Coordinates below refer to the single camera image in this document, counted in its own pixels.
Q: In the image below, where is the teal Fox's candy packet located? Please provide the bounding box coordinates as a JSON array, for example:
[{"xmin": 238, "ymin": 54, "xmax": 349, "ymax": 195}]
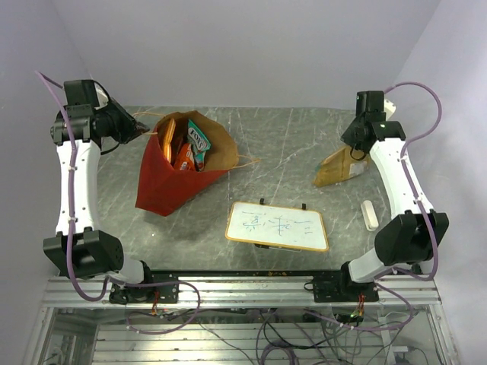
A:
[{"xmin": 187, "ymin": 119, "xmax": 211, "ymax": 171}]

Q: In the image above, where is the red paper bag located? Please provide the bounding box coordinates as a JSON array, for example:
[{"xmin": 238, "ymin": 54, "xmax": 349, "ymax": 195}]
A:
[{"xmin": 135, "ymin": 110, "xmax": 242, "ymax": 217}]

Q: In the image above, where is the orange striped snack packet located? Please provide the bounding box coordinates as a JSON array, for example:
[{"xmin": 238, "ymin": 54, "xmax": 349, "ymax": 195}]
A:
[{"xmin": 161, "ymin": 119, "xmax": 176, "ymax": 163}]

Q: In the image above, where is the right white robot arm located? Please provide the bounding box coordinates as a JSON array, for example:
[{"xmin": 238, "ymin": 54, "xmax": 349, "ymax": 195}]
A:
[{"xmin": 335, "ymin": 90, "xmax": 449, "ymax": 301}]

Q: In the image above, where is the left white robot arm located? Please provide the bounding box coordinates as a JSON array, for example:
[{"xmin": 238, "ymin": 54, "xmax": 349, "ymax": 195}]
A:
[{"xmin": 43, "ymin": 79, "xmax": 155, "ymax": 302}]

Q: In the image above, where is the orange Fox's candy packet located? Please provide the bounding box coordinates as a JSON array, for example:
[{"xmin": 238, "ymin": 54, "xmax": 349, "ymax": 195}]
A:
[{"xmin": 173, "ymin": 143, "xmax": 196, "ymax": 171}]

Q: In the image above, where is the white whiteboard eraser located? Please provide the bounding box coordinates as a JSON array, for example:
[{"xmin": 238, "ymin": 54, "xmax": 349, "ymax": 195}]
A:
[{"xmin": 361, "ymin": 200, "xmax": 379, "ymax": 232}]

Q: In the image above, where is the small whiteboard orange frame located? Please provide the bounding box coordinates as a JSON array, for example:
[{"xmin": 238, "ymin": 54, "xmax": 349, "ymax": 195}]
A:
[{"xmin": 225, "ymin": 202, "xmax": 329, "ymax": 252}]

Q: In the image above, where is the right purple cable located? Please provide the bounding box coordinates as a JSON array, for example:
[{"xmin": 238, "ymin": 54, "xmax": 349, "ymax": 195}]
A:
[{"xmin": 304, "ymin": 81, "xmax": 444, "ymax": 332}]

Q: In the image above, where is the purple cable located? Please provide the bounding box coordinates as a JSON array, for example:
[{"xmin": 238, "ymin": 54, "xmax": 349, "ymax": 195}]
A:
[
  {"xmin": 304, "ymin": 81, "xmax": 444, "ymax": 332},
  {"xmin": 34, "ymin": 70, "xmax": 202, "ymax": 335}
]

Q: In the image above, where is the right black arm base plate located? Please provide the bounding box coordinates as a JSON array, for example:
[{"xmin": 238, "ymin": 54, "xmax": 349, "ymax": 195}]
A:
[{"xmin": 304, "ymin": 277, "xmax": 379, "ymax": 303}]

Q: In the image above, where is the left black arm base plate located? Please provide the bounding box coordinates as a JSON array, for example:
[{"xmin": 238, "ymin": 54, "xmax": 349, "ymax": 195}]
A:
[{"xmin": 109, "ymin": 274, "xmax": 179, "ymax": 305}]

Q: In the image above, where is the aluminium rail frame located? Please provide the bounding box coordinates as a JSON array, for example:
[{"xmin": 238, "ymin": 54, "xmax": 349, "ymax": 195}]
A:
[{"xmin": 41, "ymin": 276, "xmax": 441, "ymax": 309}]

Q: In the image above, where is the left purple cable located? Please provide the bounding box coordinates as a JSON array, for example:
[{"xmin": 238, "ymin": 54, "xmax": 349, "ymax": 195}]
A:
[{"xmin": 34, "ymin": 70, "xmax": 202, "ymax": 335}]

